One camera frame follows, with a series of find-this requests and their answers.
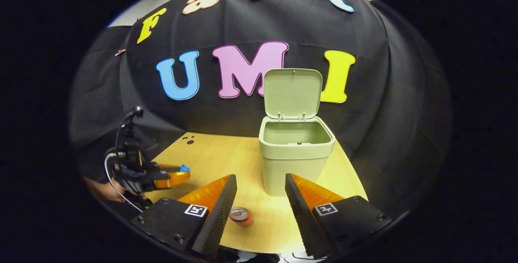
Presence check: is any pale green desktop garbage bin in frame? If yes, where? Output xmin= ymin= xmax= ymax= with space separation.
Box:
xmin=258 ymin=68 xmax=336 ymax=197

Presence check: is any left hand-held gripper cable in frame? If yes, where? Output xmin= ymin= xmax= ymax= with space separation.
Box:
xmin=104 ymin=152 xmax=144 ymax=214

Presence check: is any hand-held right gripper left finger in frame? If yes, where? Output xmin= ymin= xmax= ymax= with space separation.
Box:
xmin=129 ymin=174 xmax=238 ymax=260

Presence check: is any black backdrop cloth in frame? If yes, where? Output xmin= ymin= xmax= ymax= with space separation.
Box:
xmin=70 ymin=0 xmax=452 ymax=215

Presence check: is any wooden desktop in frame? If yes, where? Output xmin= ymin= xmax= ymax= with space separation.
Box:
xmin=144 ymin=132 xmax=369 ymax=255

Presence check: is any red pop can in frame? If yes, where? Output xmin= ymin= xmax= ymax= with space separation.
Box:
xmin=229 ymin=207 xmax=254 ymax=227

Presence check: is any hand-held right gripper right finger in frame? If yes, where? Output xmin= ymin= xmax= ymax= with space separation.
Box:
xmin=285 ymin=173 xmax=393 ymax=259

